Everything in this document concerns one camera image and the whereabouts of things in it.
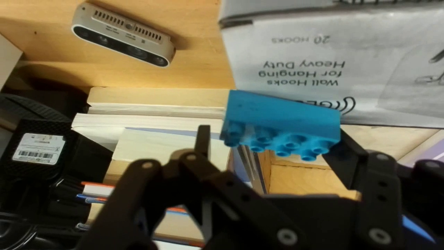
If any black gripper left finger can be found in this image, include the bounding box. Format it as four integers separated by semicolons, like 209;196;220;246
76;123;262;250

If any wide white book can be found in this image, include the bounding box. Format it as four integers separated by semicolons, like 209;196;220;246
87;86;232;118

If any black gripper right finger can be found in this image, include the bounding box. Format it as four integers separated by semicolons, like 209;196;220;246
323;132;444;250

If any small silver camera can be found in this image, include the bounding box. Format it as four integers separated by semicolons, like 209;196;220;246
70;1;178;69

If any white wall hooks box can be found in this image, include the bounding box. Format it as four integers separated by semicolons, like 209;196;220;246
219;0;444;130

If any thick white book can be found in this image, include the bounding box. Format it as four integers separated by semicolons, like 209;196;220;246
70;111;230;151

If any black device with label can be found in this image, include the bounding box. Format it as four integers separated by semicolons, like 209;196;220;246
0;93;116;225

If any blue pen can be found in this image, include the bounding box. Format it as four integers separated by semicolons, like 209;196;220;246
76;193;117;205

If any blue plastic building block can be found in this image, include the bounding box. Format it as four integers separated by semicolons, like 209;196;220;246
220;89;343;162

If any white upright carton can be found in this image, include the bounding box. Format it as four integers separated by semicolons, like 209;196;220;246
0;33;24;90

